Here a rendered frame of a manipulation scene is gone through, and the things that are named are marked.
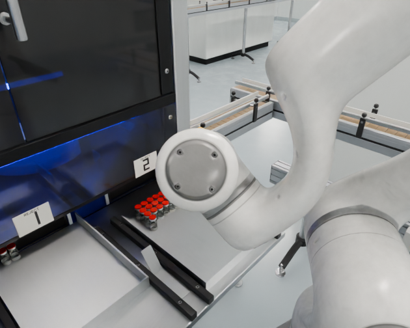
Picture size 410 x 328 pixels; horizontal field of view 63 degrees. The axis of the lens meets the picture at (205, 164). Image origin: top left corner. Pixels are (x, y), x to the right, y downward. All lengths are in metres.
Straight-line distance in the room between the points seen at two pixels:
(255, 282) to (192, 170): 1.71
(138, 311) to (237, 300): 1.14
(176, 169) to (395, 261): 0.26
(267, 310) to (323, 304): 1.49
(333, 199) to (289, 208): 0.15
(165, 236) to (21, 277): 0.37
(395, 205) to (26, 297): 0.79
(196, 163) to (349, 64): 0.16
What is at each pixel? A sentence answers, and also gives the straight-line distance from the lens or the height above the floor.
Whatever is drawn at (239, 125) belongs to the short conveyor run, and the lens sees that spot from 1.54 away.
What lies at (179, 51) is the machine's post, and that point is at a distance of 1.00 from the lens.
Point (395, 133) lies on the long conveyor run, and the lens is 1.60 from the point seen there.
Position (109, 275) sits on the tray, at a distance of 0.91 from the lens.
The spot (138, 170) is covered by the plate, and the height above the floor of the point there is 1.01.
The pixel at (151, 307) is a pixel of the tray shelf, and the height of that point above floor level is 0.88.
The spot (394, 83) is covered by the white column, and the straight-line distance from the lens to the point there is 2.15.
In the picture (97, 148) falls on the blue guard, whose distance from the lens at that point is 0.91.
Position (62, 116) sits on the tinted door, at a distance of 0.85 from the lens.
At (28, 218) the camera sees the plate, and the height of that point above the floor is 1.03.
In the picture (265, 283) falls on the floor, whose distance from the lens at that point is 2.01.
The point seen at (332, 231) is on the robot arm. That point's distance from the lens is 0.45.
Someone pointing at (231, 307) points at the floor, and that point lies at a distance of 1.90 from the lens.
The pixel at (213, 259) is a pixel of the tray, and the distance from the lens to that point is 0.91.
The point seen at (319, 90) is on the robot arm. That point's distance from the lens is 0.31.
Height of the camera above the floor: 1.56
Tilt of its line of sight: 32 degrees down
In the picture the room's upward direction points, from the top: straight up
